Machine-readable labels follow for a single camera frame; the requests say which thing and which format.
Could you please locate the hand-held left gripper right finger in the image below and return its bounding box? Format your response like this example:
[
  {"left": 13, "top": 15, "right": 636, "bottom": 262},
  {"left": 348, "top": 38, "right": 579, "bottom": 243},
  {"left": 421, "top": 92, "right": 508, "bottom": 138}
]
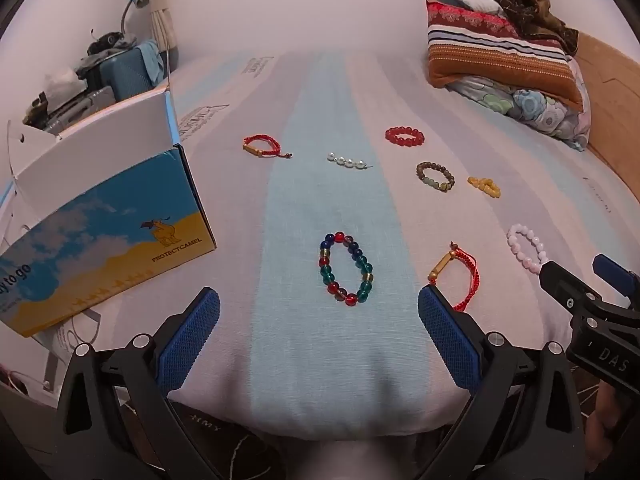
[{"left": 417, "top": 284, "right": 588, "bottom": 480}]

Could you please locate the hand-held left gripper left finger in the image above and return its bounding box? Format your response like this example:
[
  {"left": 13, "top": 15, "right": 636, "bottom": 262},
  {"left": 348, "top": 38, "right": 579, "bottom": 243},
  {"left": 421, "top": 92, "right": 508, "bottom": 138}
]
[{"left": 52, "top": 287, "right": 223, "bottom": 480}]

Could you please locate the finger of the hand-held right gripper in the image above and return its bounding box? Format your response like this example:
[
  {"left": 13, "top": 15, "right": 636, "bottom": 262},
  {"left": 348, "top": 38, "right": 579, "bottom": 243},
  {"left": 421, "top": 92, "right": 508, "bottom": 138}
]
[
  {"left": 592, "top": 254, "right": 640, "bottom": 307},
  {"left": 537, "top": 259, "right": 603, "bottom": 312}
]

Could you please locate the pink bead bracelet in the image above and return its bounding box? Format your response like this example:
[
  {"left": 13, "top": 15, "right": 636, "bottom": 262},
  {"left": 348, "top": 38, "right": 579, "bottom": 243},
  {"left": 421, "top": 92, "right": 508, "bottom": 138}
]
[{"left": 506, "top": 225, "right": 551, "bottom": 275}]

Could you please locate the red cord bracelet gold tube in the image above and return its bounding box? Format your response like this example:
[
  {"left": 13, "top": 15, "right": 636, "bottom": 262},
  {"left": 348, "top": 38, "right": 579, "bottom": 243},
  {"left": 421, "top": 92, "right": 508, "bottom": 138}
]
[
  {"left": 243, "top": 134, "right": 294, "bottom": 160},
  {"left": 428, "top": 241, "right": 480, "bottom": 313}
]

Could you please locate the multicolour glass bead bracelet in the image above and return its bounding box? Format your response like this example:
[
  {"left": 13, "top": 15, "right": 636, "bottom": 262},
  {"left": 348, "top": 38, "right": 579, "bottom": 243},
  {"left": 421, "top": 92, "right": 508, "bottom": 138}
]
[{"left": 318, "top": 231, "right": 374, "bottom": 307}]

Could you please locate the blue and yellow cardboard box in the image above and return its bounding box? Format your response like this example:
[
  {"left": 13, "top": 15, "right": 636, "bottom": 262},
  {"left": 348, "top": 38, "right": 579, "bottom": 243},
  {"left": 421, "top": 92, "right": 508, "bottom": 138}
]
[{"left": 0, "top": 87, "right": 218, "bottom": 338}]

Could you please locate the white pearl bracelet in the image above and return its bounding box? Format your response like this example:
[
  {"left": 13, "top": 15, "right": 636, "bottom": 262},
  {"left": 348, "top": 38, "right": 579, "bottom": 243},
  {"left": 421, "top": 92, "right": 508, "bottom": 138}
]
[{"left": 327, "top": 153, "right": 375, "bottom": 171}]

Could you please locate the person's right hand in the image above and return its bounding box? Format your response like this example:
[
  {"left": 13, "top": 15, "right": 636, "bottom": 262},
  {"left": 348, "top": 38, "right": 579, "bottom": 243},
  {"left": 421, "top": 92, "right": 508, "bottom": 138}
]
[{"left": 585, "top": 382, "right": 632, "bottom": 468}]

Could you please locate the striped bed sheet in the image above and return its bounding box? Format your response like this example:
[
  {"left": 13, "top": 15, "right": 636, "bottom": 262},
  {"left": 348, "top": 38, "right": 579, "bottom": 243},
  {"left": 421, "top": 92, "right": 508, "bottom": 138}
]
[{"left": 45, "top": 50, "right": 640, "bottom": 441}]

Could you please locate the wooden headboard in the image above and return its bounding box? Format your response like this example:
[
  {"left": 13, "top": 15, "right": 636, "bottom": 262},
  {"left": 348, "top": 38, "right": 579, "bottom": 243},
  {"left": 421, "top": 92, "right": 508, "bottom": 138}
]
[{"left": 570, "top": 32, "right": 640, "bottom": 206}]

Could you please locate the floral quilt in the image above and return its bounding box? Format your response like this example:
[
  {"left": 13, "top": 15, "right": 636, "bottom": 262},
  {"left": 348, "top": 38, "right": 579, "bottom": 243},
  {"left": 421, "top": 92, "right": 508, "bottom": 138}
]
[{"left": 447, "top": 60, "right": 592, "bottom": 152}]

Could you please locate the striped pillow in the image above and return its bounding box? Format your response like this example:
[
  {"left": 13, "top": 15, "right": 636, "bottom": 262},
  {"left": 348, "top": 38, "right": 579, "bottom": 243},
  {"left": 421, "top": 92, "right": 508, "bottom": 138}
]
[{"left": 426, "top": 0, "right": 585, "bottom": 111}]

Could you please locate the grey suitcase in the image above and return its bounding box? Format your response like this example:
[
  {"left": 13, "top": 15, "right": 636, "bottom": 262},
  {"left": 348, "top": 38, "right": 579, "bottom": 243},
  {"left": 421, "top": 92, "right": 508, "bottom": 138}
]
[{"left": 22, "top": 85, "right": 116, "bottom": 133}]

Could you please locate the brown patterned blanket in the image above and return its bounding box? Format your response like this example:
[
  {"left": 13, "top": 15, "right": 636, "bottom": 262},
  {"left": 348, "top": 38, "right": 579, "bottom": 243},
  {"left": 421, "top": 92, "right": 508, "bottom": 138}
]
[{"left": 475, "top": 0, "right": 581, "bottom": 53}]

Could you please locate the blue suitcase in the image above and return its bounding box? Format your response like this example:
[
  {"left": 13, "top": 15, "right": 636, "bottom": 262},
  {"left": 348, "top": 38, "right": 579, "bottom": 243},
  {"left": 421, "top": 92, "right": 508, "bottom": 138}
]
[{"left": 97, "top": 40, "right": 168, "bottom": 103}]

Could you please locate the light blue cloth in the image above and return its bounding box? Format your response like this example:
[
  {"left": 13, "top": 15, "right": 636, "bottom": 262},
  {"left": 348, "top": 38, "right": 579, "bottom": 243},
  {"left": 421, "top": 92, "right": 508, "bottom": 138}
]
[{"left": 139, "top": 41, "right": 167, "bottom": 86}]

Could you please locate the white pillow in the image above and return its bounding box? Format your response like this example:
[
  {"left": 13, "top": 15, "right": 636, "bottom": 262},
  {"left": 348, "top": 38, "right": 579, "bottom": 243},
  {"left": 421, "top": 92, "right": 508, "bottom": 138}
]
[{"left": 457, "top": 0, "right": 506, "bottom": 15}]

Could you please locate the white plastic bag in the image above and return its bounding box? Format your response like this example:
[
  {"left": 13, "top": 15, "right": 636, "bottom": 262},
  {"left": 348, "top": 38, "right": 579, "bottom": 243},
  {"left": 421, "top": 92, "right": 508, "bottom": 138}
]
[{"left": 44, "top": 66, "right": 83, "bottom": 93}]

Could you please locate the black bag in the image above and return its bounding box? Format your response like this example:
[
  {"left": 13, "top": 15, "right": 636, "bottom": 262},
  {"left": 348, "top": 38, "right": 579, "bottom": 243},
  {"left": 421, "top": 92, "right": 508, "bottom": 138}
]
[{"left": 87, "top": 31, "right": 136, "bottom": 56}]

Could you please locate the beige curtain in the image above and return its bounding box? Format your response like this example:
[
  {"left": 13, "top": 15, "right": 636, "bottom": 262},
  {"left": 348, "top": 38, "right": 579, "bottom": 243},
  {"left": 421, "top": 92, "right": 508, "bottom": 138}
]
[{"left": 141, "top": 0, "right": 176, "bottom": 76}]

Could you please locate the yellow bead bracelet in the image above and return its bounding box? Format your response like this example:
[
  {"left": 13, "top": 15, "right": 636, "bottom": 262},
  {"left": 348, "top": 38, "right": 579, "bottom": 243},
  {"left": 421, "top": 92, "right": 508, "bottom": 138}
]
[{"left": 467, "top": 176, "right": 501, "bottom": 199}]

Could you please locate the brown wooden bead bracelet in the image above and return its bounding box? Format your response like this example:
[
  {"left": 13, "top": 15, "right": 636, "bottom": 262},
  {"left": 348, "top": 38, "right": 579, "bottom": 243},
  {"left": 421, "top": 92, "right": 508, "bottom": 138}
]
[{"left": 416, "top": 161, "right": 456, "bottom": 194}]

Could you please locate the red bead bracelet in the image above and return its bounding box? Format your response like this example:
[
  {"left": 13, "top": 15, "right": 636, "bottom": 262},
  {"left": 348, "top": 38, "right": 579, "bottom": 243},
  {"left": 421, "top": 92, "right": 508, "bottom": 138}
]
[{"left": 385, "top": 126, "right": 426, "bottom": 147}]

